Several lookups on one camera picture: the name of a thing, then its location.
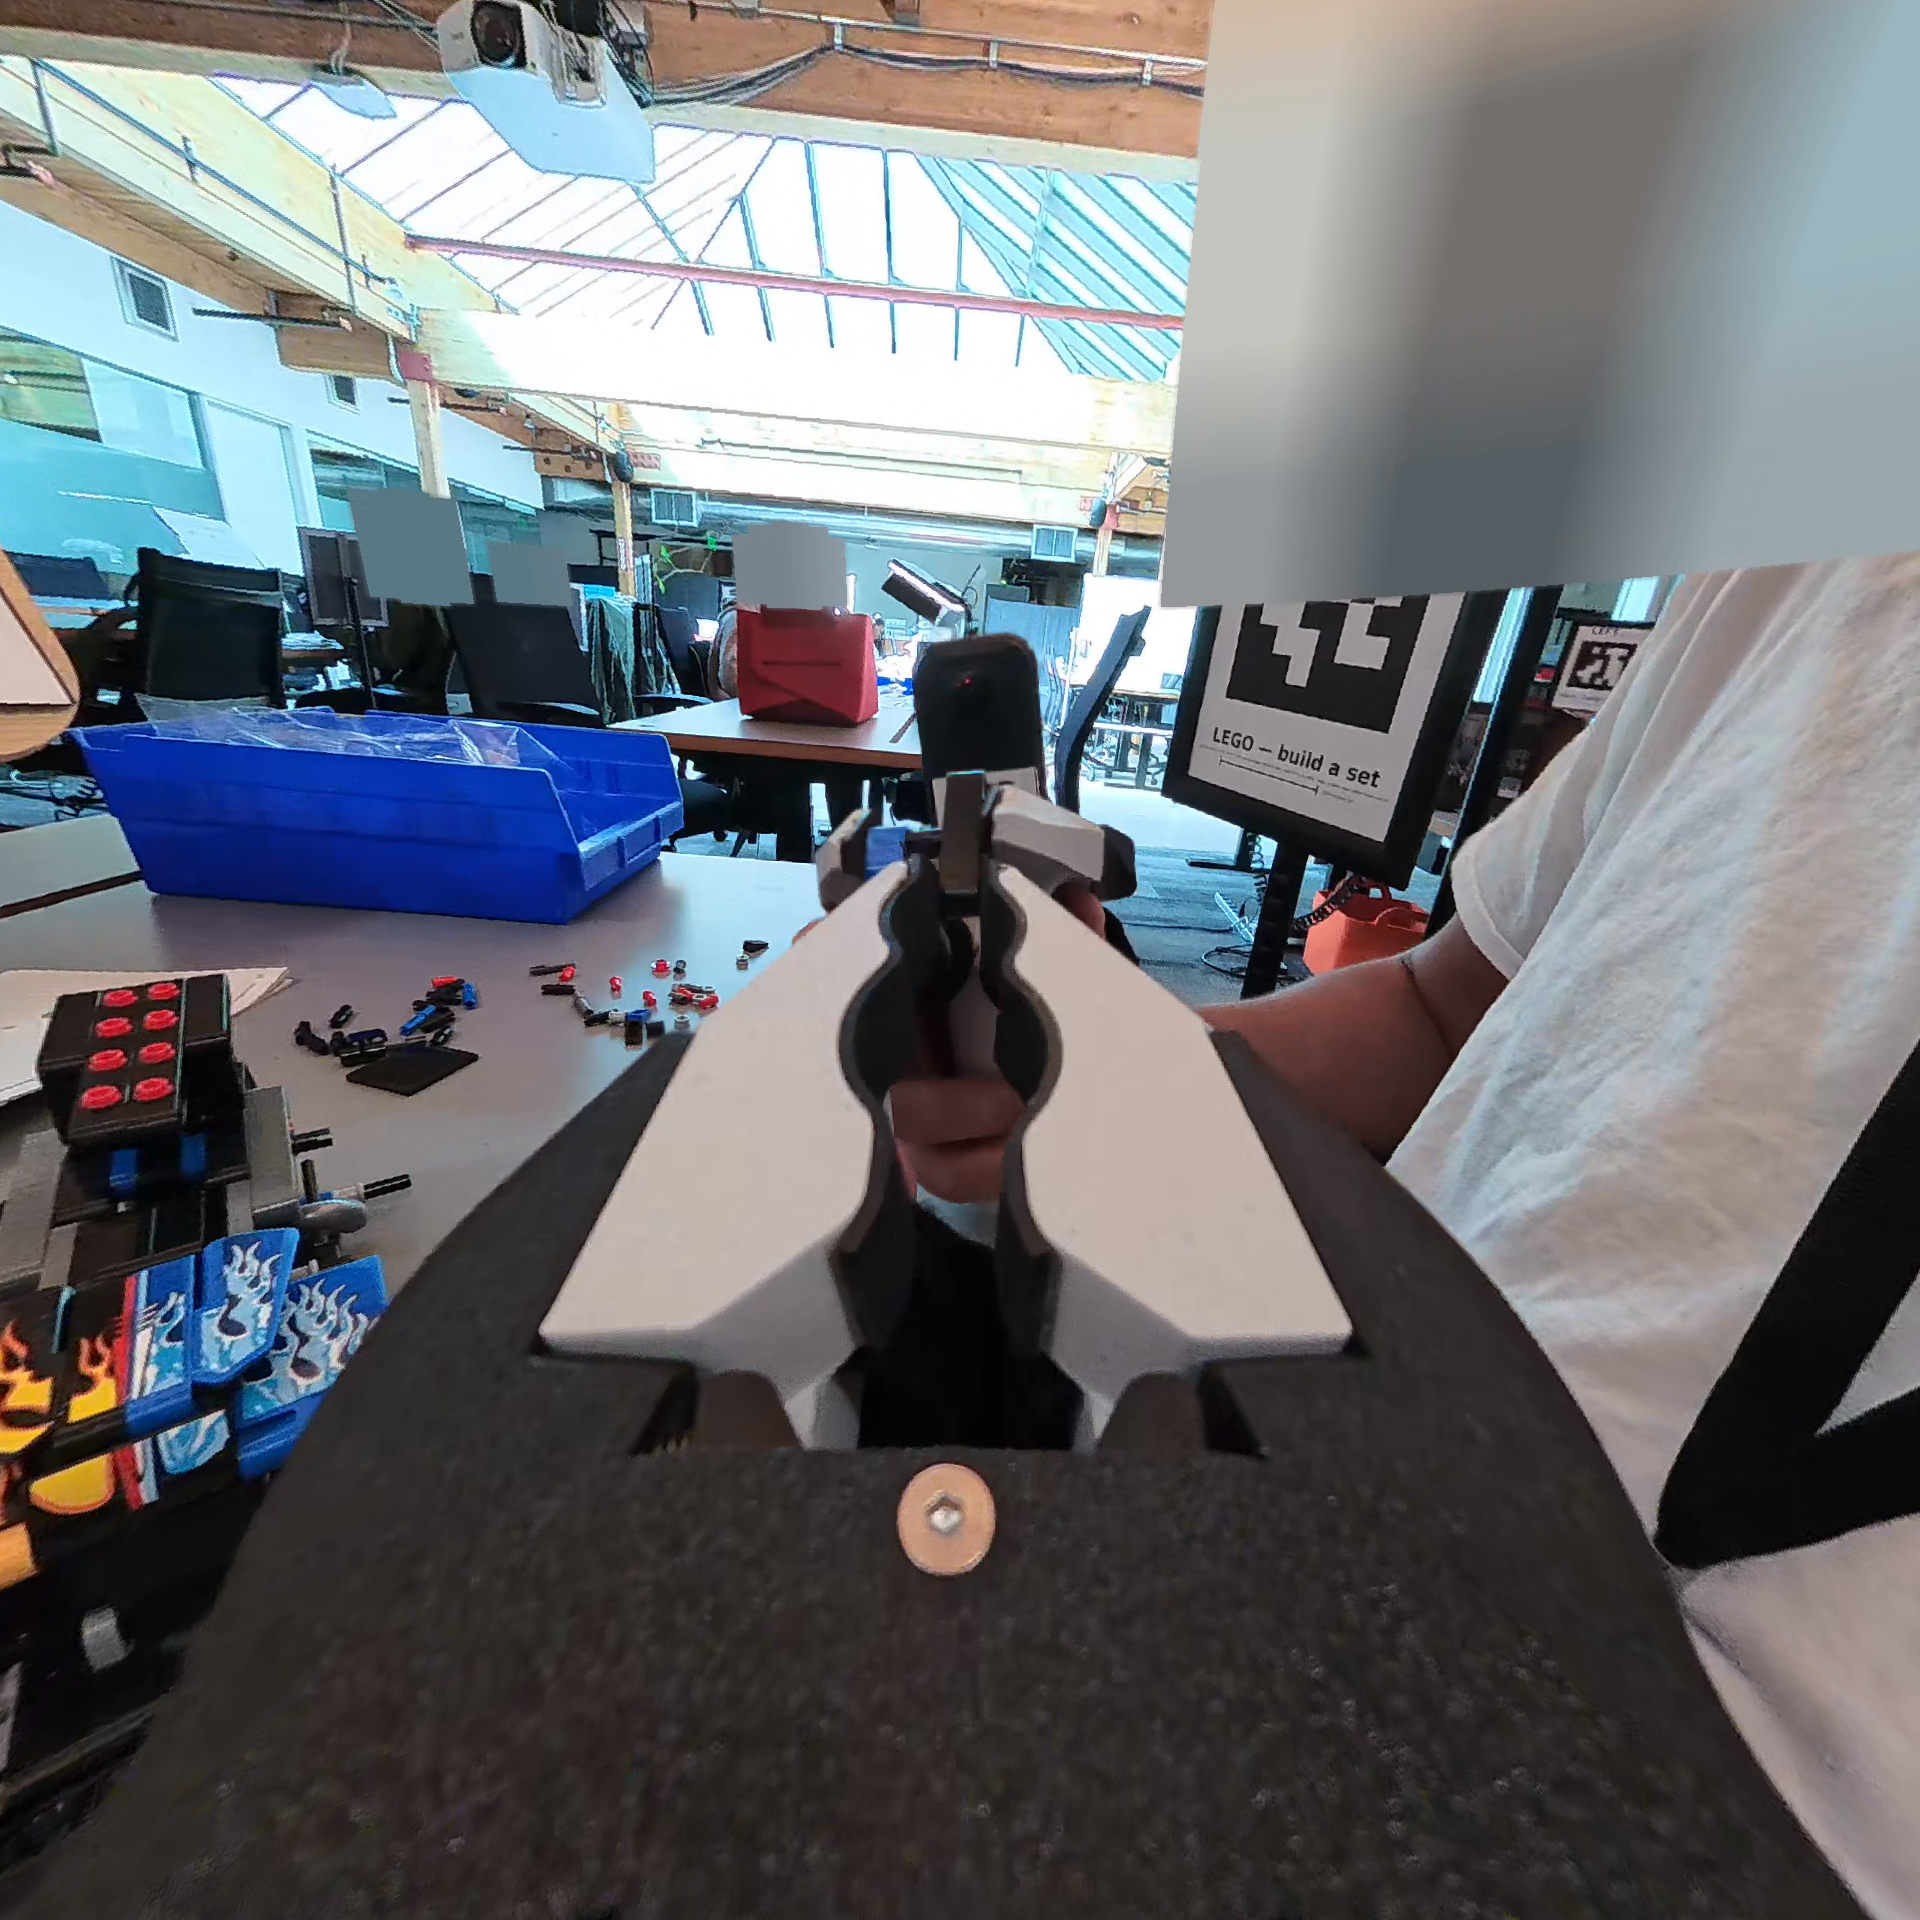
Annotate white paper sheet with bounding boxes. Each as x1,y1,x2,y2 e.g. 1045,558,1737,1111
0,968,294,1105

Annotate black high-back office chair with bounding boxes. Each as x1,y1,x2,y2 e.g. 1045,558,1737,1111
133,546,286,722
448,601,603,726

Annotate orange bucket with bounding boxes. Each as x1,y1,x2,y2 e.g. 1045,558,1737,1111
1301,880,1429,979

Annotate lego vehicle with flame panels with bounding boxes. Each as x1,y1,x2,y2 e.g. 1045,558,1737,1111
0,972,414,1803

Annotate black framed tag sign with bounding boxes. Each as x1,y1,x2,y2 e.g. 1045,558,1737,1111
1161,593,1511,999

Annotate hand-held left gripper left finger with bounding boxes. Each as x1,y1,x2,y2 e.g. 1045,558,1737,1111
539,858,924,1449

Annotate person's right hand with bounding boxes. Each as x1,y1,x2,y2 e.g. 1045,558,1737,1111
884,1068,1038,1206

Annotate red tote bag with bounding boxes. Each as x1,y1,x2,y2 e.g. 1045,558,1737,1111
733,601,880,728

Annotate black harness strap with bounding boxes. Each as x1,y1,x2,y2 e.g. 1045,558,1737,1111
1658,1051,1920,1569

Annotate black office chair with armrests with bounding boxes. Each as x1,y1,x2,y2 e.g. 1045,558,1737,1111
1048,605,1155,819

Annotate clear plastic bag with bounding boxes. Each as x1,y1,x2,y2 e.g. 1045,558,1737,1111
180,704,556,783

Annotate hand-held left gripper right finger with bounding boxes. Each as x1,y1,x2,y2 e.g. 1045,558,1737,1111
982,862,1361,1449

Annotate scattered small lego pieces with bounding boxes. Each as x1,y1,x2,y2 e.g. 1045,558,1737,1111
291,937,773,1059

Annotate dark green jacket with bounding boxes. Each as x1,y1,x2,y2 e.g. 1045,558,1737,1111
580,593,642,723

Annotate black flat lego plate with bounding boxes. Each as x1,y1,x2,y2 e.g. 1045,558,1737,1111
345,1043,481,1098

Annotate blue plastic bin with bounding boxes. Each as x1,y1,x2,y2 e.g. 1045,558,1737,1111
73,718,686,928

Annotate wooden background table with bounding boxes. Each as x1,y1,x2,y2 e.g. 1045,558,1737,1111
617,696,924,775

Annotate small tag sign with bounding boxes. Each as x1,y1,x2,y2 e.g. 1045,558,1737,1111
1552,621,1653,711

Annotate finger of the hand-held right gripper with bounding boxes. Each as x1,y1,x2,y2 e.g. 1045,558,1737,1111
959,773,1113,905
813,806,912,914

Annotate white ceiling projector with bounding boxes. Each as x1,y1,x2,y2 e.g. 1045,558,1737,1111
433,0,655,186

